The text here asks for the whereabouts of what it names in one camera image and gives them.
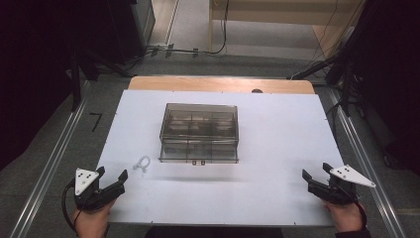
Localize aluminium floor rail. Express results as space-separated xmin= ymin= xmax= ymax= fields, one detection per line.
xmin=327 ymin=88 xmax=408 ymax=238
xmin=9 ymin=79 xmax=92 ymax=238

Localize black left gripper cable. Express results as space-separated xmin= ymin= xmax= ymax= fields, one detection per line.
xmin=60 ymin=178 xmax=82 ymax=233

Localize light wooden furniture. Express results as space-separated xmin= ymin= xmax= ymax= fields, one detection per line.
xmin=207 ymin=0 xmax=366 ymax=56

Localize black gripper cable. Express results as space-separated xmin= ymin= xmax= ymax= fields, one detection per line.
xmin=60 ymin=178 xmax=82 ymax=233
xmin=354 ymin=199 xmax=368 ymax=230

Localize dark cabinet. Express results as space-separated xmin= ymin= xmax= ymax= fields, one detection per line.
xmin=105 ymin=0 xmax=157 ymax=63

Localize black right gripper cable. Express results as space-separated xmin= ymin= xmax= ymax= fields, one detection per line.
xmin=354 ymin=199 xmax=368 ymax=230

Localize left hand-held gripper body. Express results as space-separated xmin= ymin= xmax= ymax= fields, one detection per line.
xmin=73 ymin=168 xmax=127 ymax=212

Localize clear plastic compartment box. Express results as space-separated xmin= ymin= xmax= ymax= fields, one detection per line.
xmin=158 ymin=102 xmax=240 ymax=166

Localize white board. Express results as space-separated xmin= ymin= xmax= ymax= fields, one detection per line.
xmin=96 ymin=89 xmax=345 ymax=228

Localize person's left hand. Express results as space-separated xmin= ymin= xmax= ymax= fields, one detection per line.
xmin=71 ymin=198 xmax=116 ymax=238

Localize person's dark clothing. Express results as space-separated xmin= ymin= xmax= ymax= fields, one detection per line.
xmin=144 ymin=225 xmax=285 ymax=238

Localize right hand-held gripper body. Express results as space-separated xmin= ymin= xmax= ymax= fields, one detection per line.
xmin=307 ymin=164 xmax=377 ymax=206

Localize person's right hand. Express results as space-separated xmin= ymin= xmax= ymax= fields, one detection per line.
xmin=322 ymin=201 xmax=367 ymax=234

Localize black floor cable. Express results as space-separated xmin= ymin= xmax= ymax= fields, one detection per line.
xmin=125 ymin=0 xmax=231 ymax=72

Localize small white ring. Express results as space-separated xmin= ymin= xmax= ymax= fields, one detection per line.
xmin=132 ymin=155 xmax=152 ymax=175

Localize black metal stand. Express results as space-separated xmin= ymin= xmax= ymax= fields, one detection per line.
xmin=66 ymin=46 xmax=133 ymax=113
xmin=286 ymin=54 xmax=360 ymax=117

